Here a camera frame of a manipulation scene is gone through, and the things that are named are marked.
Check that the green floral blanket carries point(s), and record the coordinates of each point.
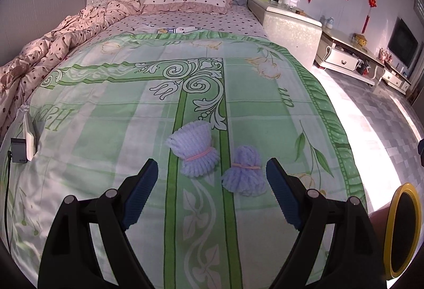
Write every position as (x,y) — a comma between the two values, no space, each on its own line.
(132,103)

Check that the black flat television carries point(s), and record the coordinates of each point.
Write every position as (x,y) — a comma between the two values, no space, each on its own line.
(402,43)

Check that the white bedside cabinet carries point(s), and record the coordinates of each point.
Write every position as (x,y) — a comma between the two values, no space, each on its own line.
(291,30)

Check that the dotted bed sheet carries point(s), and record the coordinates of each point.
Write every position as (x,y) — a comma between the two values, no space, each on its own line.
(238,22)

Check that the white tv stand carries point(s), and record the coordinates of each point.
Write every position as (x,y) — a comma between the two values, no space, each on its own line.
(341,58)

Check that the pink dotted quilt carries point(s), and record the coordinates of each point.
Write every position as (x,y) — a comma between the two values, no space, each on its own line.
(66,30)

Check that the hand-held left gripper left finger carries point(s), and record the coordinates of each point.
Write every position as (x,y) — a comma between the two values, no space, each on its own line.
(142,196)

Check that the small clear bottle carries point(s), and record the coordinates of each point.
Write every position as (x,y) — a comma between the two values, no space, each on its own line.
(329,23)

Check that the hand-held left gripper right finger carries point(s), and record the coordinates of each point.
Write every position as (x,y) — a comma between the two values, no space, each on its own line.
(281,196)

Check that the black power bank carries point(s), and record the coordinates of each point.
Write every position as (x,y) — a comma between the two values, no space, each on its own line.
(18,149)

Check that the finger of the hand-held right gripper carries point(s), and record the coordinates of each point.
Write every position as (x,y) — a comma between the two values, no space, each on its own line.
(421,151)

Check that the small pink figurine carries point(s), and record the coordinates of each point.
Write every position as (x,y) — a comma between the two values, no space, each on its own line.
(384,55)

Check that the yellow trash bin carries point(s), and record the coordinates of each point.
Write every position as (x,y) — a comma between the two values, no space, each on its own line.
(396,196)

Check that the yellow toy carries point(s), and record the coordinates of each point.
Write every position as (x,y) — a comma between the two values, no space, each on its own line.
(360,40)

